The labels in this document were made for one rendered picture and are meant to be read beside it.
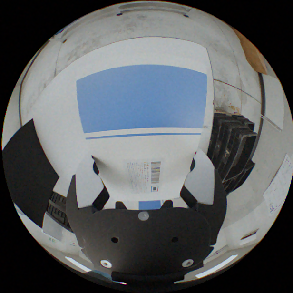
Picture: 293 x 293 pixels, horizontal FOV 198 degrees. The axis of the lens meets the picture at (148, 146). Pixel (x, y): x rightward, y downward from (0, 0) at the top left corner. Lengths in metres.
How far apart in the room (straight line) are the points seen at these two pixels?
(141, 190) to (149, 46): 0.24
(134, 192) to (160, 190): 0.04
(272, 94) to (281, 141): 0.89
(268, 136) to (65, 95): 2.72
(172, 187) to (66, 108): 0.26
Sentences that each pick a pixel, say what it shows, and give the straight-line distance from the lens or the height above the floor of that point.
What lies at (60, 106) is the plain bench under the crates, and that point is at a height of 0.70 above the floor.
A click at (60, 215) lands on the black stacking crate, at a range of 0.71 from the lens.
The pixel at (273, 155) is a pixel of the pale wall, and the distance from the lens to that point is 2.58.
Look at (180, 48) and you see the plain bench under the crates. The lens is 0.21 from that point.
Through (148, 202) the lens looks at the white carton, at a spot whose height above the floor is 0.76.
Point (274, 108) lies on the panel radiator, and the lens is 2.43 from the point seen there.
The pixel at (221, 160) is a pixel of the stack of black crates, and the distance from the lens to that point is 0.76.
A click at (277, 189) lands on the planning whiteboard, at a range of 2.74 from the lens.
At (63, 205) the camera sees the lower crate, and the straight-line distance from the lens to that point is 0.72.
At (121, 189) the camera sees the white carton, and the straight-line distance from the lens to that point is 0.15.
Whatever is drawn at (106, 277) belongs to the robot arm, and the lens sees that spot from 0.26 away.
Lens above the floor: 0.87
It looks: 58 degrees down
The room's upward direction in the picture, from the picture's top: 175 degrees clockwise
